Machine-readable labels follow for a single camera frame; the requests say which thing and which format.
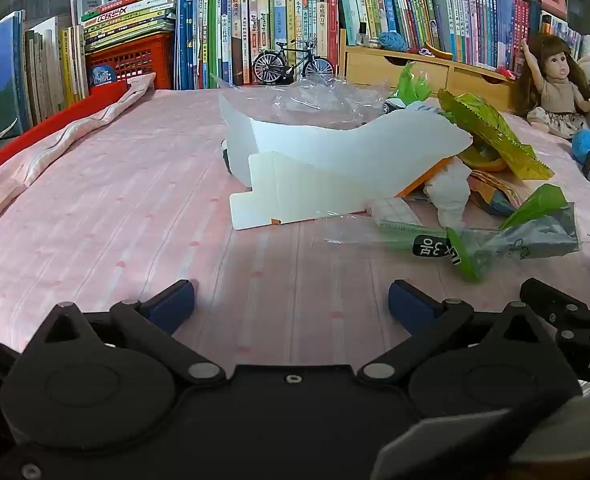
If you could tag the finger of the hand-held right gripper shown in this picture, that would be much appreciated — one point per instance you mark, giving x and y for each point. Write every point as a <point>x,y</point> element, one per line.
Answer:
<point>550,300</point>

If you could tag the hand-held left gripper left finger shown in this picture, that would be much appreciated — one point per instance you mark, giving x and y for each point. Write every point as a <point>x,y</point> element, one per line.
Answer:
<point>175,302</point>

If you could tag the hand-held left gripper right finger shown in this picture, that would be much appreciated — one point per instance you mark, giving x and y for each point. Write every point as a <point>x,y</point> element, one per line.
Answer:
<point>410,305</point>

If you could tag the green clear bag black label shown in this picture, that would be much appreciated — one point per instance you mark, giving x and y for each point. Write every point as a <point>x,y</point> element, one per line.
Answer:
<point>525,240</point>

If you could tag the white tissue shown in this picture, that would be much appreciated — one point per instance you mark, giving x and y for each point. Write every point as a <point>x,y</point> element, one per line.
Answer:
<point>447,190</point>

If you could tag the white cardboard box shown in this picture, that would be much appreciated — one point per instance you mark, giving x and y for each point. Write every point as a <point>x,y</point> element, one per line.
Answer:
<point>325,160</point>

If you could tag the yellow green snack packet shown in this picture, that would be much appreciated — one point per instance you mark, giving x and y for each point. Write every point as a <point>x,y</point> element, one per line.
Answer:
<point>490,130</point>

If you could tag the blue white wrapper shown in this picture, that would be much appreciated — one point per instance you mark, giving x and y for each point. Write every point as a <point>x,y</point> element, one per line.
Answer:
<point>400,106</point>

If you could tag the green plastic wrapper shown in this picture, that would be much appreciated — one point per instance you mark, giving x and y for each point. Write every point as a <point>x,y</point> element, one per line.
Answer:
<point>410,87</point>

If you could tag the clear plastic bag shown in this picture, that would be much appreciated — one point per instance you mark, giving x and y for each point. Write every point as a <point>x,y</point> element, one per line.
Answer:
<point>325,97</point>

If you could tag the row of small books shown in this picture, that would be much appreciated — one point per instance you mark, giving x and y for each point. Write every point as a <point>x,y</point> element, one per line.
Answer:
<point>557,25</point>

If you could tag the row of upright books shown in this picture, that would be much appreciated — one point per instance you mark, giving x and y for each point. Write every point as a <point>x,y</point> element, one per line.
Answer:
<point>215,35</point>
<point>0,75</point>
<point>450,15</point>

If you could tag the stack of flat books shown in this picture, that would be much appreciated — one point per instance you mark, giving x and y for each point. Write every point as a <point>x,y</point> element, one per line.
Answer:
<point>125,20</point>

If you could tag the pink tablecloth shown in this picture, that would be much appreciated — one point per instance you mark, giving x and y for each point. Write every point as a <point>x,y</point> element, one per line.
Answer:
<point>125,220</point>

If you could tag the long-haired doll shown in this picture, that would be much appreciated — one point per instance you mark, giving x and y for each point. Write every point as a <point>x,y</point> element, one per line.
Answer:
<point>555,90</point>

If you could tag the folded pink cloth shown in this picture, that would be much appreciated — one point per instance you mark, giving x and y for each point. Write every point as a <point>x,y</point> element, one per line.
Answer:
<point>75,130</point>

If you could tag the pink hair clip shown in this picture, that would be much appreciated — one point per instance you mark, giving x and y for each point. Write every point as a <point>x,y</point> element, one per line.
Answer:
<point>506,74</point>

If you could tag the red tray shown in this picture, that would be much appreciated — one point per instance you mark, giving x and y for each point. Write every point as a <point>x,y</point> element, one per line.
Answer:
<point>107,94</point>

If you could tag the white plush toy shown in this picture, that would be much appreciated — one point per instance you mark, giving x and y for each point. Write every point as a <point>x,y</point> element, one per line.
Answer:
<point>587,47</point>

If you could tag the wooden drawer organizer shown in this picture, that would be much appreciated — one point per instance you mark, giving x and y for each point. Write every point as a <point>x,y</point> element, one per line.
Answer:
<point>375,67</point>

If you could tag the red plastic crate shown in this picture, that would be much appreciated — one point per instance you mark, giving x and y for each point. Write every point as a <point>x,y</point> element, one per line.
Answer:
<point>145,57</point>

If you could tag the black toy bicycle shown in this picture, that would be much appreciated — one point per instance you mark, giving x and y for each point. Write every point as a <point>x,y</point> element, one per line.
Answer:
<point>268,66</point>

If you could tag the red white small trinket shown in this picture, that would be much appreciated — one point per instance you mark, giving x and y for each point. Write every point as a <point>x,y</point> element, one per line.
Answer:
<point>425,51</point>

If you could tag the yellow toy banana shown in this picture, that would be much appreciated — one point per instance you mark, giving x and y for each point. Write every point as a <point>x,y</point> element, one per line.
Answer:
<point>440,52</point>

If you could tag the blue yarn ball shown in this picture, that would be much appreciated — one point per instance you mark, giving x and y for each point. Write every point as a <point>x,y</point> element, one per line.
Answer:
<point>392,41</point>

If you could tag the small glass bottle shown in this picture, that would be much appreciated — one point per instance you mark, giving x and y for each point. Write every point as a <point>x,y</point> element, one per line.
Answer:
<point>362,35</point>

